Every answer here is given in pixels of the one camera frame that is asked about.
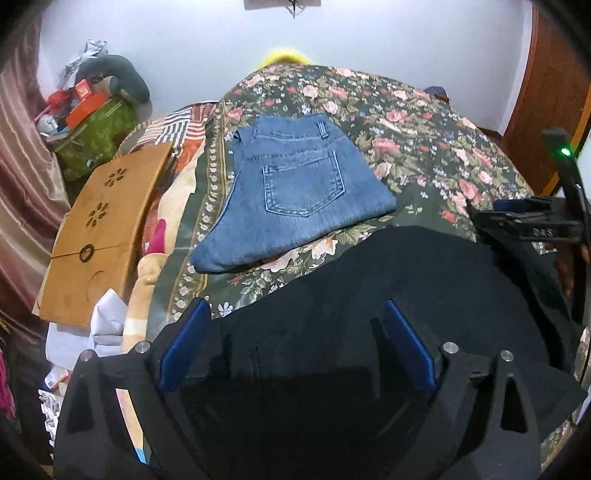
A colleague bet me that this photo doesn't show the orange box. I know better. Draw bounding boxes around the orange box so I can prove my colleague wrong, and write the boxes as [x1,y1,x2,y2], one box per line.
[66,91,109,130]

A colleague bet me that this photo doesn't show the grey neck pillow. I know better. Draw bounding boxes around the grey neck pillow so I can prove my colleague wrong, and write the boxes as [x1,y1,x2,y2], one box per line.
[75,55,150,105]

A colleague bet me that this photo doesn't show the striped pink curtain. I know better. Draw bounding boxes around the striped pink curtain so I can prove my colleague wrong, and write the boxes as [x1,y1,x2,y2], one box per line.
[1,19,69,317]

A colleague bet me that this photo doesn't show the folded blue jeans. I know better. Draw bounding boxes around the folded blue jeans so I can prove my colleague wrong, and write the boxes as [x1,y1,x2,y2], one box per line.
[190,114,397,274]

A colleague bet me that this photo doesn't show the black pants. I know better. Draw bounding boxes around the black pants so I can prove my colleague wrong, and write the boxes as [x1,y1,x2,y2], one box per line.
[173,227,584,479]

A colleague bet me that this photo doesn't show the striped patchwork blanket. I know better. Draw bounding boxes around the striped patchwork blanket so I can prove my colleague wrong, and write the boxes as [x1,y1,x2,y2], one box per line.
[115,102,217,256]

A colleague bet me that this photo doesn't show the wooden lap desk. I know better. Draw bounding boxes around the wooden lap desk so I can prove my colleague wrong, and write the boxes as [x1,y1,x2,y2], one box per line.
[38,143,172,328]

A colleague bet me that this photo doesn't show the wooden door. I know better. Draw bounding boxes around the wooden door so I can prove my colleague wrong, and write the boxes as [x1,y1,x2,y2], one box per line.
[504,7,590,194]

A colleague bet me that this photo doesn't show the green cloth covered table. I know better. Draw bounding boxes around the green cloth covered table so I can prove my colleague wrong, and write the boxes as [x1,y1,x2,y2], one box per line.
[50,97,138,182]

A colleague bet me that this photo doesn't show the floral bedspread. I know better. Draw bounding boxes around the floral bedspread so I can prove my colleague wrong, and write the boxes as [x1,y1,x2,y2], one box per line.
[147,65,530,338]

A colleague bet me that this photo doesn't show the yellow pillow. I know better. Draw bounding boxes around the yellow pillow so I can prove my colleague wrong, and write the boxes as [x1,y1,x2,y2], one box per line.
[256,47,311,70]

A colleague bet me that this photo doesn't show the purple backpack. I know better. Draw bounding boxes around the purple backpack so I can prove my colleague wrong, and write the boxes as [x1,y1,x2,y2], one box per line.
[425,86,450,104]

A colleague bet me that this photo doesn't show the white cloth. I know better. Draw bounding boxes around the white cloth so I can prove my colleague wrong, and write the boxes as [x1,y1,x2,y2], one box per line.
[45,289,127,371]

